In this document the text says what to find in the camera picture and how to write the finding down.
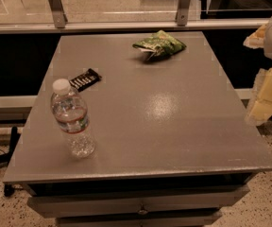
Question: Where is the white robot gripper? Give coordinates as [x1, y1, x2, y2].
[243, 17, 272, 126]

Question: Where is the clear plastic water bottle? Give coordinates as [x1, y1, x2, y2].
[50, 79, 95, 158]

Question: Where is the green chip bag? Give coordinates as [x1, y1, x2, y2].
[132, 30, 186, 61]

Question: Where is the horizontal metal railing bar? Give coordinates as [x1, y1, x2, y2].
[0, 18, 269, 34]

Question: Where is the black candy bar wrapper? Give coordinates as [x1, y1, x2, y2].
[69, 68, 102, 92]

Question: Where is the grey cabinet lower drawer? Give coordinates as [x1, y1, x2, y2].
[56, 209, 222, 227]

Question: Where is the grey cabinet drawer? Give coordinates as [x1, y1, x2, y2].
[27, 184, 249, 218]
[56, 209, 222, 227]

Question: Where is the grey cabinet top drawer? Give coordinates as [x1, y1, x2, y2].
[27, 184, 249, 218]

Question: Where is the black stand base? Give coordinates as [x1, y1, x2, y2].
[0, 127, 20, 198]

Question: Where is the right metal railing post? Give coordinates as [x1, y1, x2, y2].
[176, 0, 191, 26]

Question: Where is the metal railing post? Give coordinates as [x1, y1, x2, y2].
[48, 0, 67, 28]
[176, 0, 191, 26]

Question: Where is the left metal railing post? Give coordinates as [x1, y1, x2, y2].
[48, 0, 67, 28]

